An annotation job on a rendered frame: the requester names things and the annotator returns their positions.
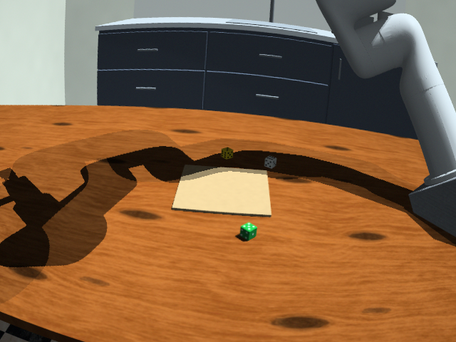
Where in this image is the yellow die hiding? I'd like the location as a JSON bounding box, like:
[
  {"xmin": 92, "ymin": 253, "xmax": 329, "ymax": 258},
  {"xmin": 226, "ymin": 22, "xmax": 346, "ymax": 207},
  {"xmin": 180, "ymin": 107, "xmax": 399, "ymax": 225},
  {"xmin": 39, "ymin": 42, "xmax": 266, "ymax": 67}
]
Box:
[{"xmin": 221, "ymin": 147, "xmax": 233, "ymax": 160}]

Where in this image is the white die with black pips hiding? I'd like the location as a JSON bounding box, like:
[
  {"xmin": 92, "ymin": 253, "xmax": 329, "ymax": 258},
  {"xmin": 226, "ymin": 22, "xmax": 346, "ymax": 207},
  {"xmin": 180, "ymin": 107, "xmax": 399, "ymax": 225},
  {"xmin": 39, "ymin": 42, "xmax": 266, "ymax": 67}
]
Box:
[{"xmin": 264, "ymin": 156, "xmax": 276, "ymax": 169}]

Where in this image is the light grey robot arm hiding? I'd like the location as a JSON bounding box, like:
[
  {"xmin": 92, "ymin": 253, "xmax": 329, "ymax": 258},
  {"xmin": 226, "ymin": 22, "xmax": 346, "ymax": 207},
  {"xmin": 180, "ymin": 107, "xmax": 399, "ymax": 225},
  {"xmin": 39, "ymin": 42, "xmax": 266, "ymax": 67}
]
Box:
[{"xmin": 316, "ymin": 0, "xmax": 456, "ymax": 185}]

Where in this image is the green die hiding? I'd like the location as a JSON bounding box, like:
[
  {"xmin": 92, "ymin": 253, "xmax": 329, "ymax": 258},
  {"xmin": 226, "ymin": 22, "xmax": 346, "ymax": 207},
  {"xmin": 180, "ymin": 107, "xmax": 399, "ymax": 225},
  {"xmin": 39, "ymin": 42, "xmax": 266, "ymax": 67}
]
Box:
[{"xmin": 239, "ymin": 222, "xmax": 257, "ymax": 241}]

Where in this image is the beige mat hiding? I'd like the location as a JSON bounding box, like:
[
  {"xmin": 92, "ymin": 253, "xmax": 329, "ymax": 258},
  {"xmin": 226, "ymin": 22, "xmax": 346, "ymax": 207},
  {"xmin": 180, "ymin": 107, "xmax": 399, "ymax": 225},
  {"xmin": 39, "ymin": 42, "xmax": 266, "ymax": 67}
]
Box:
[{"xmin": 172, "ymin": 165, "xmax": 271, "ymax": 217}]

